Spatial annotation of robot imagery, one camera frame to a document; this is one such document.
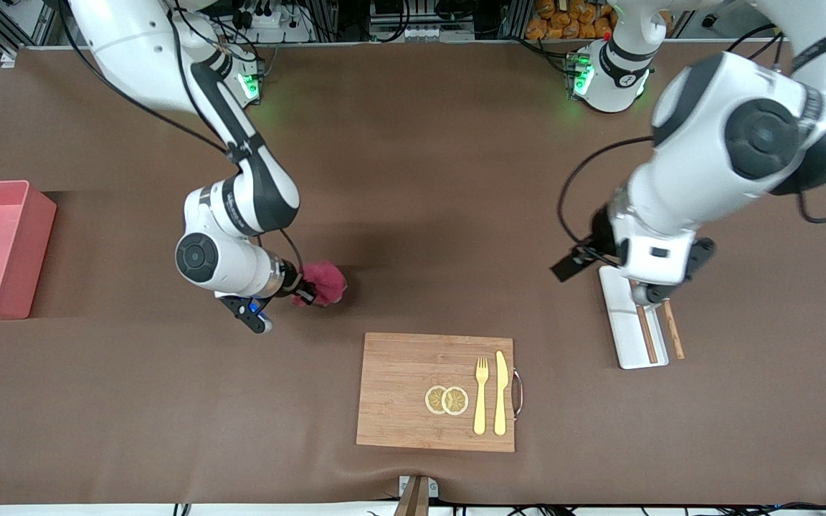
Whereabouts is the bamboo cutting board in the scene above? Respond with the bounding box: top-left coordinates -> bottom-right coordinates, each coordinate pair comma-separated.
356,332 -> 516,454

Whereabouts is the wooden stick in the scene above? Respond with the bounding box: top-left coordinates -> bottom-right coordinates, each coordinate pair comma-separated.
628,279 -> 660,365
663,300 -> 686,360

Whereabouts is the orange packaged goods pile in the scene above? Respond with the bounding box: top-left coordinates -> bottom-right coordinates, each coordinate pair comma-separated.
526,0 -> 614,40

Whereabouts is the white power strip with plugs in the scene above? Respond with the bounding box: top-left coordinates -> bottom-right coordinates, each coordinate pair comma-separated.
230,4 -> 313,44

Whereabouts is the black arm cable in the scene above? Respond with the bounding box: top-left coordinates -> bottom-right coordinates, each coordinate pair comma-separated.
556,135 -> 656,252
58,0 -> 305,274

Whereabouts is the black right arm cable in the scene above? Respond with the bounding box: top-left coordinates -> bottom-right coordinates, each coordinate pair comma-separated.
58,0 -> 305,274

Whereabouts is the white rectangular tray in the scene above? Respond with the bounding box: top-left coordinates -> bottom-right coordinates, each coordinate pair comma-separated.
598,265 -> 670,371

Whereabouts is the white multi-socket strip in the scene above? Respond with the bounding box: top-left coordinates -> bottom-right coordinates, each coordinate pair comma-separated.
369,20 -> 477,42

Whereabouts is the pink cloth with grey back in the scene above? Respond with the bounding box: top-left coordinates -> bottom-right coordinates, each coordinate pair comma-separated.
291,260 -> 348,309

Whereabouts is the brown table mat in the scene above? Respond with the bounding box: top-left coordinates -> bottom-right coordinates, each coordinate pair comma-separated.
0,39 -> 826,507

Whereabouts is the yellow plastic fork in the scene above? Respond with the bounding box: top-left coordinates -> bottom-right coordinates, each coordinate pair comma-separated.
473,357 -> 490,436

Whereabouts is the pink plastic bin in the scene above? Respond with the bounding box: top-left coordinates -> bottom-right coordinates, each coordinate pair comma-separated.
0,180 -> 57,322

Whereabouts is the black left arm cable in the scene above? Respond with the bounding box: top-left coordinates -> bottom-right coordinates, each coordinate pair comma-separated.
556,135 -> 656,252

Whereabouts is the wooden beam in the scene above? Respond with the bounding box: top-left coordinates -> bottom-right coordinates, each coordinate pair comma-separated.
393,479 -> 430,516

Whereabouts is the metal table bracket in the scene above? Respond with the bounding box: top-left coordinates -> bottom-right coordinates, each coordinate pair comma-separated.
398,475 -> 440,500

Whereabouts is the yellow plastic knife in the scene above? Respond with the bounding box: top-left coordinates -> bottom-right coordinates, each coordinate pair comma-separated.
493,350 -> 509,436

